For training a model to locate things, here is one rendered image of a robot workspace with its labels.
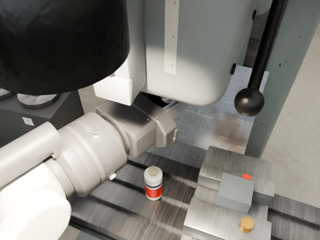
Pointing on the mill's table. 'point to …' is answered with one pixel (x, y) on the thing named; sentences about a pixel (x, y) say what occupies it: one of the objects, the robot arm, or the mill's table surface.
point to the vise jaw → (221, 223)
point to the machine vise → (208, 182)
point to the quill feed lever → (259, 66)
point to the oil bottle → (153, 183)
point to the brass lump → (246, 225)
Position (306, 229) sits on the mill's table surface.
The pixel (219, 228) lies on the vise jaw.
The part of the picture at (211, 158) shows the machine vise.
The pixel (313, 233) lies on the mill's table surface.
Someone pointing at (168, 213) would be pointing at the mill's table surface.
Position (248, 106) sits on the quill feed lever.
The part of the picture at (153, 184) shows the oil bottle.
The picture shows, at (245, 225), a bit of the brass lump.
